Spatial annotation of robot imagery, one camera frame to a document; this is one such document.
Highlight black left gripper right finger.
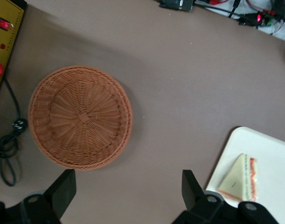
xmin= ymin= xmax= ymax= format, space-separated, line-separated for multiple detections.
xmin=172 ymin=169 xmax=225 ymax=224

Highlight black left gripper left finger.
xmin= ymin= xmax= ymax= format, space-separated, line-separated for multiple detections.
xmin=19 ymin=169 xmax=77 ymax=224

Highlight triangle sandwich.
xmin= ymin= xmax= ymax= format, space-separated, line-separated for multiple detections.
xmin=217 ymin=153 xmax=260 ymax=203

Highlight round brown wicker basket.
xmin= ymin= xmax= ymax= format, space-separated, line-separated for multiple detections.
xmin=28 ymin=66 xmax=134 ymax=171

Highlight cream plastic tray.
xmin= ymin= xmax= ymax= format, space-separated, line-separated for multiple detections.
xmin=204 ymin=126 xmax=285 ymax=224

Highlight black appliance yellow control panel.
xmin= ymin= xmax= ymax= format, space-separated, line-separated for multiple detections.
xmin=0 ymin=0 xmax=28 ymax=112

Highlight black power cable with plug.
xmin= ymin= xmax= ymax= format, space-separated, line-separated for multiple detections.
xmin=0 ymin=77 xmax=29 ymax=187

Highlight electronics board with wires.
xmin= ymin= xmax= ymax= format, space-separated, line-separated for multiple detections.
xmin=237 ymin=0 xmax=285 ymax=43

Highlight black cable grey connector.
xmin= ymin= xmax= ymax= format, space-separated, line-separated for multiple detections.
xmin=159 ymin=0 xmax=241 ymax=19

